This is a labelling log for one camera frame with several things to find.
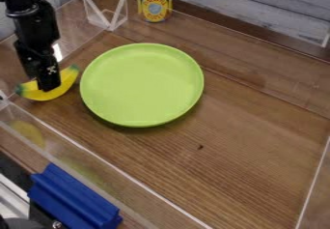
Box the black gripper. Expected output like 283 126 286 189
0 0 60 92

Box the yellow toy banana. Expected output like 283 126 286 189
16 65 78 101

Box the green round plate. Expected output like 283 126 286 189
80 43 203 128

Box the yellow blue labelled can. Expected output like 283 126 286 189
137 0 172 23

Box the blue plastic clamp block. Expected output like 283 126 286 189
28 163 123 229

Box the clear acrylic enclosure wall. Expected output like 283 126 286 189
0 91 212 229

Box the clear acrylic corner bracket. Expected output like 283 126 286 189
82 0 128 32

